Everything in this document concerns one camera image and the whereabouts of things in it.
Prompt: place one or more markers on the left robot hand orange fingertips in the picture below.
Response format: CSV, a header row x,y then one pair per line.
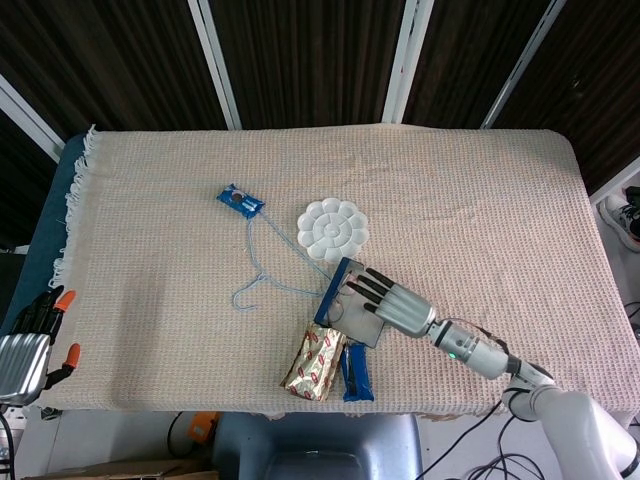
x,y
22,365

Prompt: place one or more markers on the blue cookie packet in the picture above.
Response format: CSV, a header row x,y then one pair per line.
x,y
240,200

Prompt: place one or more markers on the right robot arm silver white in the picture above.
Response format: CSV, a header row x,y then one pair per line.
x,y
575,425

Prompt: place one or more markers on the orange black device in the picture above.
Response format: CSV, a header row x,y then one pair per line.
x,y
202,427

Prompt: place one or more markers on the white black sneaker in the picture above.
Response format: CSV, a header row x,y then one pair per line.
x,y
620,215

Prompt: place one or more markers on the blue grey plastic chair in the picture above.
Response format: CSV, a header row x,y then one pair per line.
x,y
320,445

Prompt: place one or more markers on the white flower paint palette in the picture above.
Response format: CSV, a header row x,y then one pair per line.
x,y
332,230

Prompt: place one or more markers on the white metal frame post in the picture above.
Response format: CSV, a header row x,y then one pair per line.
x,y
215,65
617,180
520,70
30,120
402,65

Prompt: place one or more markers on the thin-framed eyeglasses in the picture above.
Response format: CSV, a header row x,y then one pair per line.
x,y
341,307

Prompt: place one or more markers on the gold red snack bag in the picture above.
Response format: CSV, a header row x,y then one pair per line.
x,y
315,365

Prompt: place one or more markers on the right robot hand grey black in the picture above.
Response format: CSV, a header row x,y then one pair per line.
x,y
407,312

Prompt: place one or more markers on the long blue snack packet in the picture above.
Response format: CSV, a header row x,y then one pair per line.
x,y
362,375

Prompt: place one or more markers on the beige waffle tablecloth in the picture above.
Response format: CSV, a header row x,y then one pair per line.
x,y
150,300

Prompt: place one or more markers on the dark brown pleated curtain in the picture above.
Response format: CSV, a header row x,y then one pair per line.
x,y
310,50

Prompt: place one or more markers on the grey folder with eyeglasses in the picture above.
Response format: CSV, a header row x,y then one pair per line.
x,y
367,330

